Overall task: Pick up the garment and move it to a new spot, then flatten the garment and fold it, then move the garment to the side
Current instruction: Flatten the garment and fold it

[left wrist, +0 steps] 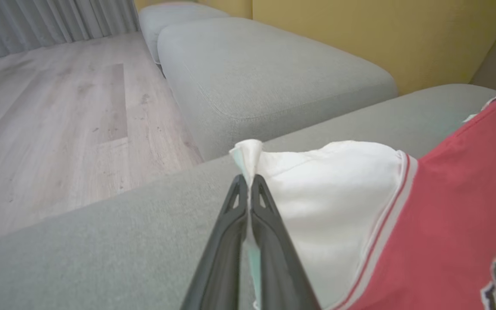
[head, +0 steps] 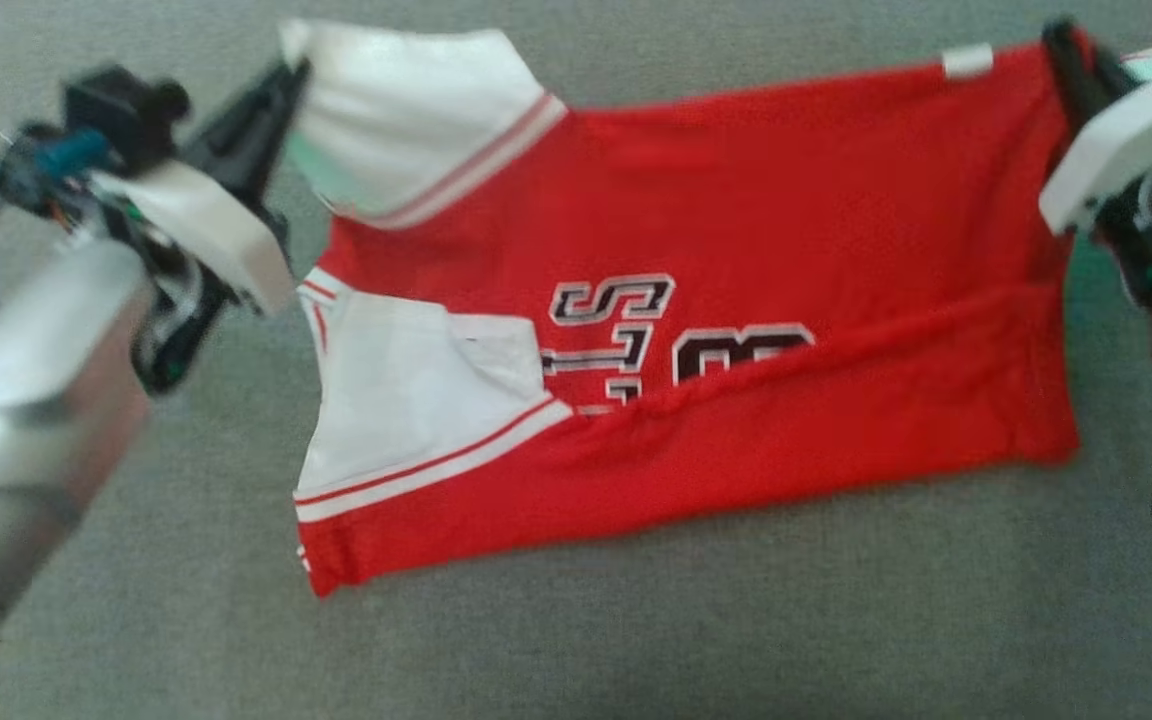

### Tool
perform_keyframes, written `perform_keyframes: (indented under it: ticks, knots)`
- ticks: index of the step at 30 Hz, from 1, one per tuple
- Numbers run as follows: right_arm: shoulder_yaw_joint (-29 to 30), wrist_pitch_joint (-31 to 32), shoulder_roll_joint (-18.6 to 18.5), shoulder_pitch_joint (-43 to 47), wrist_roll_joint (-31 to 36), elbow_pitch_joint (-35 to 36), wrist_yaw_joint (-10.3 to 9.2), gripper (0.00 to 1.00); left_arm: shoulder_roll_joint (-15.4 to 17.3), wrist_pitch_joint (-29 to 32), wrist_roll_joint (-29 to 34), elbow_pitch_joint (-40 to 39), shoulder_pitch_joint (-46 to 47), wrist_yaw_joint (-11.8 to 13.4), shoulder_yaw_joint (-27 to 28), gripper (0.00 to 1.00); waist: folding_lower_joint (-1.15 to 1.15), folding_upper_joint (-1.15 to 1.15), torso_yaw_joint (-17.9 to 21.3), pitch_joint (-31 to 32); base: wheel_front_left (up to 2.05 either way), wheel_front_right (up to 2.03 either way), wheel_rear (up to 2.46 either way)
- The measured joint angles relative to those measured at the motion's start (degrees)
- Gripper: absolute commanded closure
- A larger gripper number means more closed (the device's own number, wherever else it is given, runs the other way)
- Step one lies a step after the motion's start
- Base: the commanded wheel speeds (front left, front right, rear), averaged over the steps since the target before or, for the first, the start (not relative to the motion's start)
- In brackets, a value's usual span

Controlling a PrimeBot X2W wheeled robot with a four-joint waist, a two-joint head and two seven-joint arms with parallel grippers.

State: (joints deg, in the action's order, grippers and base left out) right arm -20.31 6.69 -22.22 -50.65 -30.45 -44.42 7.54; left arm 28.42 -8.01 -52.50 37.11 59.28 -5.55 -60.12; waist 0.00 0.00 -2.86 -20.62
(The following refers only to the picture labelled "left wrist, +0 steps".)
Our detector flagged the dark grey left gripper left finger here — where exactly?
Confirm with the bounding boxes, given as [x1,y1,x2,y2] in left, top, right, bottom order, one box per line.
[181,174,248,310]

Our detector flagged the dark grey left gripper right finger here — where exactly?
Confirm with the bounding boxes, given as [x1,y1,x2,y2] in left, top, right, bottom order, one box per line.
[250,174,322,310]

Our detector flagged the red jersey white sleeves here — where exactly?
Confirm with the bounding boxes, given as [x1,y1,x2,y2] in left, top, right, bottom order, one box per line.
[230,86,496,310]

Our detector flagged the large grey sofa seat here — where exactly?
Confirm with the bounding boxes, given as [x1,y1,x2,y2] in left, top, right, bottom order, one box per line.
[0,84,496,310]

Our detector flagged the grey sofa ottoman cushion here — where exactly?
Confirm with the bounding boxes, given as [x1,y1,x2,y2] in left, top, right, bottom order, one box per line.
[158,17,399,162]

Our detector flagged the yellow sofa backrest panel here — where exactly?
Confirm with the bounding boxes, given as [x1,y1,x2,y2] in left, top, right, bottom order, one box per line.
[134,0,496,96]

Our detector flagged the small grey sofa ottoman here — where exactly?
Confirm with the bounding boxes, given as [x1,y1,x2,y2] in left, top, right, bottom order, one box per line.
[138,1,231,65]

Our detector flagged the grey curtain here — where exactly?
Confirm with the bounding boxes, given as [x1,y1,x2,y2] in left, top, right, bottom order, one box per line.
[0,0,141,63]

